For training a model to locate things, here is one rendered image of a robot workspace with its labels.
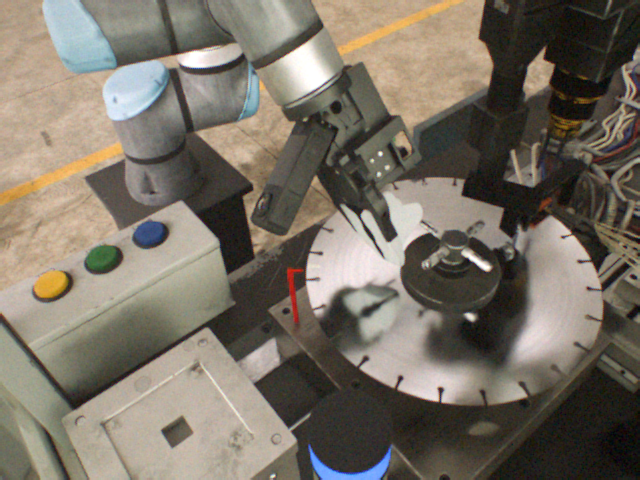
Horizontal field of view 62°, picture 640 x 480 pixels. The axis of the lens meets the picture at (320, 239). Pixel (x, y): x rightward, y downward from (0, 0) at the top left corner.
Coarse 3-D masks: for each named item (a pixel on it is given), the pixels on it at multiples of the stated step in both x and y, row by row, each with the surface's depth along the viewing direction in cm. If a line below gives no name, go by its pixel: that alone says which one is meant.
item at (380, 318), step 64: (448, 192) 71; (320, 256) 64; (512, 256) 63; (576, 256) 62; (320, 320) 58; (384, 320) 57; (448, 320) 57; (512, 320) 57; (576, 320) 56; (384, 384) 53; (448, 384) 52; (512, 384) 52
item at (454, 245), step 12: (432, 228) 60; (468, 228) 59; (480, 228) 60; (444, 240) 58; (456, 240) 58; (468, 240) 58; (444, 252) 57; (456, 252) 57; (468, 252) 57; (432, 264) 56; (456, 264) 59; (480, 264) 56; (492, 264) 56
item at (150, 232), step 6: (150, 222) 76; (156, 222) 76; (138, 228) 75; (144, 228) 75; (150, 228) 75; (156, 228) 75; (162, 228) 75; (138, 234) 74; (144, 234) 74; (150, 234) 74; (156, 234) 74; (162, 234) 74; (138, 240) 74; (144, 240) 73; (150, 240) 73; (156, 240) 74
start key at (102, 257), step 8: (96, 248) 73; (104, 248) 73; (112, 248) 72; (88, 256) 72; (96, 256) 72; (104, 256) 72; (112, 256) 71; (88, 264) 71; (96, 264) 71; (104, 264) 71; (112, 264) 71
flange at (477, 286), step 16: (416, 240) 64; (432, 240) 64; (416, 256) 62; (416, 272) 60; (432, 272) 60; (448, 272) 59; (464, 272) 59; (480, 272) 60; (496, 272) 60; (416, 288) 59; (432, 288) 59; (448, 288) 59; (464, 288) 59; (480, 288) 59; (432, 304) 58; (448, 304) 57; (464, 304) 57; (480, 304) 58
